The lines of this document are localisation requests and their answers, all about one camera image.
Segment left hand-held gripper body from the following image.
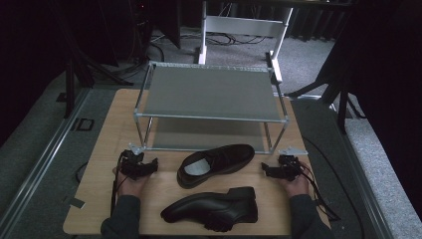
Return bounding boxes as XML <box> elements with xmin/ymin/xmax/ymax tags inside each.
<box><xmin>117</xmin><ymin>142</ymin><xmax>149</xmax><ymax>180</ymax></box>

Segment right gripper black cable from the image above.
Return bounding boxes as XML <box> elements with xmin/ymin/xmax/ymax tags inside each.
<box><xmin>297</xmin><ymin>161</ymin><xmax>342</xmax><ymax>222</ymax></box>

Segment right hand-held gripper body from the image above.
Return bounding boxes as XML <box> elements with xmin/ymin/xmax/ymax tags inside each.
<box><xmin>274</xmin><ymin>145</ymin><xmax>309</xmax><ymax>182</ymax></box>

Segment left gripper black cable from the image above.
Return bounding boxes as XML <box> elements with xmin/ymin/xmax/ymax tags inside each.
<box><xmin>109</xmin><ymin>155</ymin><xmax>128</xmax><ymax>217</ymax></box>

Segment person's right hand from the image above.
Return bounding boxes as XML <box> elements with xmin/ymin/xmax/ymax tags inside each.
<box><xmin>276</xmin><ymin>169</ymin><xmax>312</xmax><ymax>199</ymax></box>

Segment black tripod stand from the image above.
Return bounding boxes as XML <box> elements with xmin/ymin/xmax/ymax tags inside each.
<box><xmin>62</xmin><ymin>33</ymin><xmax>134</xmax><ymax>120</ymax></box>

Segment black leather shoe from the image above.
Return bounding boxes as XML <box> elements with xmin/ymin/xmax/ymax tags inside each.
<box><xmin>176</xmin><ymin>143</ymin><xmax>256</xmax><ymax>190</ymax></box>
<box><xmin>160</xmin><ymin>186</ymin><xmax>259</xmax><ymax>233</ymax></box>

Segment black tape piece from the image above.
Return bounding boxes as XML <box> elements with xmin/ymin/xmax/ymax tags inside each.
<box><xmin>69</xmin><ymin>197</ymin><xmax>87</xmax><ymax>210</ymax></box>

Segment white metal desk frame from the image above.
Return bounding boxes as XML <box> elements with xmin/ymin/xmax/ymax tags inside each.
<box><xmin>197</xmin><ymin>1</ymin><xmax>295</xmax><ymax>84</ymax></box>

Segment black stand legs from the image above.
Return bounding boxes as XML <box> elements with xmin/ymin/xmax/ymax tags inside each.
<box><xmin>284</xmin><ymin>63</ymin><xmax>366</xmax><ymax>135</ymax></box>

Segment bundle of floor cables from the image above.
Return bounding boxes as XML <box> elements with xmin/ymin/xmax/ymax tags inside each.
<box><xmin>150</xmin><ymin>3</ymin><xmax>269</xmax><ymax>47</ymax></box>

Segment black floor cable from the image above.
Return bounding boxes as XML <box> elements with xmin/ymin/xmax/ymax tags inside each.
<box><xmin>301</xmin><ymin>134</ymin><xmax>367</xmax><ymax>239</ymax></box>

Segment black rectangular floor frame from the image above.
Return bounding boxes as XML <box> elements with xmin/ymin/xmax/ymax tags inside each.
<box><xmin>70</xmin><ymin>117</ymin><xmax>96</xmax><ymax>132</ymax></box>

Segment person's left hand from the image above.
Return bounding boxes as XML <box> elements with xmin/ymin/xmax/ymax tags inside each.
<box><xmin>111</xmin><ymin>166</ymin><xmax>151</xmax><ymax>199</ymax></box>

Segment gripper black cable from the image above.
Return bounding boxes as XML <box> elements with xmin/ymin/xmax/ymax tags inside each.
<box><xmin>297</xmin><ymin>161</ymin><xmax>342</xmax><ymax>222</ymax></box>
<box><xmin>109</xmin><ymin>155</ymin><xmax>128</xmax><ymax>217</ymax></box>

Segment metal floor rail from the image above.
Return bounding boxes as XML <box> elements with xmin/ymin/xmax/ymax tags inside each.
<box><xmin>0</xmin><ymin>87</ymin><xmax>93</xmax><ymax>235</ymax></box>

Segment metal shoe rack grey shelves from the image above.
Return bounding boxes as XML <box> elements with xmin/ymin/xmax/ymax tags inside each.
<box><xmin>132</xmin><ymin>61</ymin><xmax>291</xmax><ymax>156</ymax></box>

